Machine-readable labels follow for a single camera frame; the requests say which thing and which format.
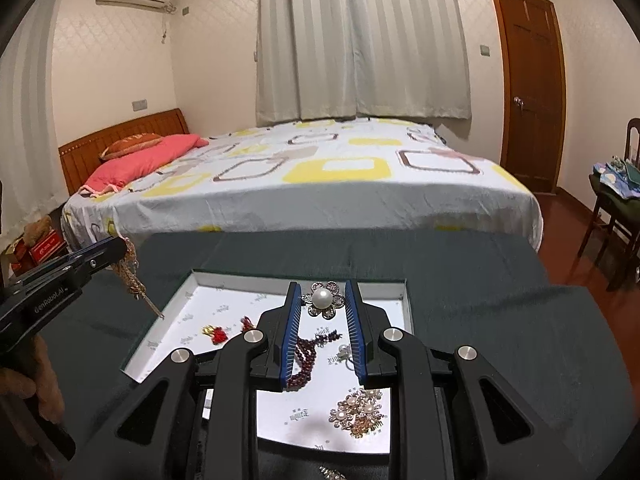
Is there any dark red bead necklace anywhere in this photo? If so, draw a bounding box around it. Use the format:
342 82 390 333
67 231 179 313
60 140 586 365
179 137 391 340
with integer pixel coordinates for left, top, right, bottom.
284 325 344 392

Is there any red knot white bead charm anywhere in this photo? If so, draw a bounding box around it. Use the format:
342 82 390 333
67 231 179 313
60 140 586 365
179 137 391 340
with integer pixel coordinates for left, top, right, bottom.
241 316 255 333

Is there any red gold tassel charm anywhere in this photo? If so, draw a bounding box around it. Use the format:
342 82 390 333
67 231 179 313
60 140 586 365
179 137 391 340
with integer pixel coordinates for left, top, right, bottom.
202 325 229 346

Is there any pearl flower brooch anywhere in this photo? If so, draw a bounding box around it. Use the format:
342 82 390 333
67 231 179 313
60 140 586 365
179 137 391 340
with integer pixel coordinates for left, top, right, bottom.
302 281 345 321

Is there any rose gold pearl necklace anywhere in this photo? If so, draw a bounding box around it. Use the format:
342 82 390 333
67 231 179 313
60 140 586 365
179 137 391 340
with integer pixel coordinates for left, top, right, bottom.
112 236 166 321

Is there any green white jewelry tray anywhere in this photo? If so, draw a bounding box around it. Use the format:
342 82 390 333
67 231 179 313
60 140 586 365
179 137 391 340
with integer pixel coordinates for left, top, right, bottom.
118 268 414 461

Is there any person's hand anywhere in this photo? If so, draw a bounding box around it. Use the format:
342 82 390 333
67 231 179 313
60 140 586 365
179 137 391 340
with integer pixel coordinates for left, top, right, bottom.
1 334 73 452

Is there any small pearl earring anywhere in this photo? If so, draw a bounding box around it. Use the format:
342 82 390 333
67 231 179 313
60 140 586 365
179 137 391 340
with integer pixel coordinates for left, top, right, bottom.
335 344 355 372

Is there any rose gold pearl brooch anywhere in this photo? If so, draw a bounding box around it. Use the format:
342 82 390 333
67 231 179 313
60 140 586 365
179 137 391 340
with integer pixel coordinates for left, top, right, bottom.
328 389 386 439

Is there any red box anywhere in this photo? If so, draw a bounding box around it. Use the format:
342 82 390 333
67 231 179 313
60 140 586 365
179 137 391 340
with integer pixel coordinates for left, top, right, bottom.
29 237 65 264

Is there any brown teddy bear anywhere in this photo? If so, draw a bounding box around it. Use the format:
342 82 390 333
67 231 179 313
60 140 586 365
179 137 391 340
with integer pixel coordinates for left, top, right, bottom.
23 214 53 247

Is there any dark green table cloth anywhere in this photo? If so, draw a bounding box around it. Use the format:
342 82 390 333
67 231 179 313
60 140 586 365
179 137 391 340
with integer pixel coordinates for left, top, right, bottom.
42 230 637 479

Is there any wooden headboard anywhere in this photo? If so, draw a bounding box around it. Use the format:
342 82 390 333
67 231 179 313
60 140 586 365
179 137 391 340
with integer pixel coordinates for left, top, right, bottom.
58 108 189 195

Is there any pink pillow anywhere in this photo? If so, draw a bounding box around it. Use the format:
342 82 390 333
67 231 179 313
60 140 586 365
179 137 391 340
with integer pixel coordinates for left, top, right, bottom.
78 134 208 196

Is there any bed with patterned sheet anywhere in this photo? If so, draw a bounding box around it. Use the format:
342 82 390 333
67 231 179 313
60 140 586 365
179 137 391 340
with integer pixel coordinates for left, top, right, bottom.
61 118 544 247

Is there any orange brown pillow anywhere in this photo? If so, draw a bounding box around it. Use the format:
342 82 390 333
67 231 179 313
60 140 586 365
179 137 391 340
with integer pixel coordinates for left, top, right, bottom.
99 133 163 162

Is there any wooden chair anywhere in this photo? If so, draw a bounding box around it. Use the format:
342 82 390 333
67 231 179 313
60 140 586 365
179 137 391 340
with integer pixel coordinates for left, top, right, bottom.
577 117 639 292

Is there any pile of clothes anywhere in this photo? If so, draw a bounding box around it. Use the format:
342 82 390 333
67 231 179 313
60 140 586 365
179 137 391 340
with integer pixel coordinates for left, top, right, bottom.
589 158 639 223

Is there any grey white curtain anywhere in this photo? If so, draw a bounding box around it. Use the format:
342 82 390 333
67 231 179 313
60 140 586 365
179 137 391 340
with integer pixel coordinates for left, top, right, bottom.
256 0 472 126

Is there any brown wooden door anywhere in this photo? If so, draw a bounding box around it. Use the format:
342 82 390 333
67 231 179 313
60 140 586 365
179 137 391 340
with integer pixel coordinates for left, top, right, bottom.
494 0 566 194

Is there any wall socket above headboard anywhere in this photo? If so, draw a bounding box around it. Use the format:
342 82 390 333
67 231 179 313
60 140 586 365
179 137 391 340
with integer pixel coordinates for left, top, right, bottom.
131 100 148 112

